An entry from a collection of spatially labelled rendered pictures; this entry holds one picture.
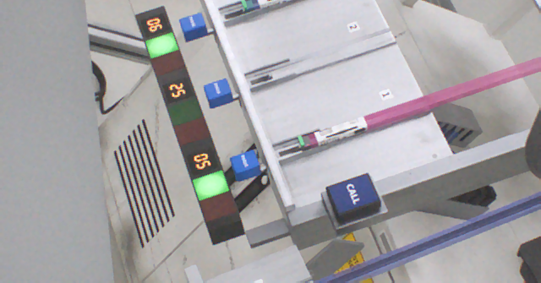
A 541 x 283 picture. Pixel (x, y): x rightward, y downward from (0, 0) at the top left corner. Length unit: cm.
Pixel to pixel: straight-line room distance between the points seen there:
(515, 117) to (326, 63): 81
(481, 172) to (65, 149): 47
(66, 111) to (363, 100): 35
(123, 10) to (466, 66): 92
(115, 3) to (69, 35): 125
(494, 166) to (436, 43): 82
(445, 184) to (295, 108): 20
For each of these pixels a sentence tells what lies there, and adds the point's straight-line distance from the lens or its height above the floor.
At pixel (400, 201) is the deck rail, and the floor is 79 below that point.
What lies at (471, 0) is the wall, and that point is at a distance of 373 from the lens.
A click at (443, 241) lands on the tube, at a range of 109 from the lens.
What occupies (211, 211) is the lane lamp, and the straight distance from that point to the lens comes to 127.
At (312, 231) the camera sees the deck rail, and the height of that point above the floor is 72.
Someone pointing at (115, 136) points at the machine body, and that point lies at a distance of 210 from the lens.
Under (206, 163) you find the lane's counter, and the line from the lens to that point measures 131.
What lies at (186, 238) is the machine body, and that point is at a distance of 189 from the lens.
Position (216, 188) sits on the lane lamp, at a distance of 129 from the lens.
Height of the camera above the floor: 140
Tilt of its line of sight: 31 degrees down
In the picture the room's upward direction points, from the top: 45 degrees clockwise
